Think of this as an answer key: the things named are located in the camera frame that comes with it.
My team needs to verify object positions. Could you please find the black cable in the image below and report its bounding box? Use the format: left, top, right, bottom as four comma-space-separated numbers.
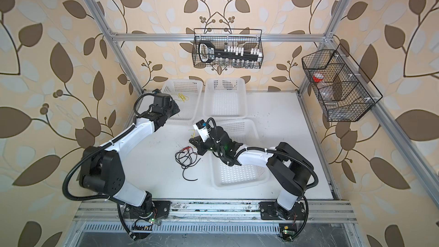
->
174, 148, 202, 182

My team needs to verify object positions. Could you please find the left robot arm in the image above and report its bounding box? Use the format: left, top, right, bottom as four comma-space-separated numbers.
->
62, 89, 179, 240

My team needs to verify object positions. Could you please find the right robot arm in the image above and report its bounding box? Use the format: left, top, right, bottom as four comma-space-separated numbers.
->
189, 120, 319, 242

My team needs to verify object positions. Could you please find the front white plastic basket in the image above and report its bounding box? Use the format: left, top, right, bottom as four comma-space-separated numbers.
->
210, 119, 271, 191

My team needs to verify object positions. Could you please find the back left white basket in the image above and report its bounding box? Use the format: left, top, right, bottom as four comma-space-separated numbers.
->
161, 79, 203, 125

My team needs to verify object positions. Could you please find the back middle white basket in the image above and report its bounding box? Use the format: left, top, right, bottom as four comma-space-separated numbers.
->
202, 78, 248, 119

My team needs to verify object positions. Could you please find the red capped item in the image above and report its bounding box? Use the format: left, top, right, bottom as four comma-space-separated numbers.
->
312, 72, 324, 83

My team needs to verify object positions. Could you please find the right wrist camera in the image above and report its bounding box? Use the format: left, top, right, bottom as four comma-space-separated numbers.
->
193, 120, 210, 142

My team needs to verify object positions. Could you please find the black tool with handle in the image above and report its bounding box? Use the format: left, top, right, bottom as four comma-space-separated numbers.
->
197, 41, 264, 65

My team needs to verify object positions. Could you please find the back black wire basket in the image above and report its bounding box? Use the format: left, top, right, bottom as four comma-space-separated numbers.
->
192, 27, 264, 69

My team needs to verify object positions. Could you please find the black wire basket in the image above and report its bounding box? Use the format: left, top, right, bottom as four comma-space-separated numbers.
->
192, 27, 264, 69
301, 45, 383, 122

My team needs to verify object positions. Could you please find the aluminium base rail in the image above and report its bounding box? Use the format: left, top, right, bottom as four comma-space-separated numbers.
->
73, 198, 359, 234

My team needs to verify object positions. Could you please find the right black wire basket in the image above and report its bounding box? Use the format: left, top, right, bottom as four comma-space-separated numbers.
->
301, 45, 383, 122

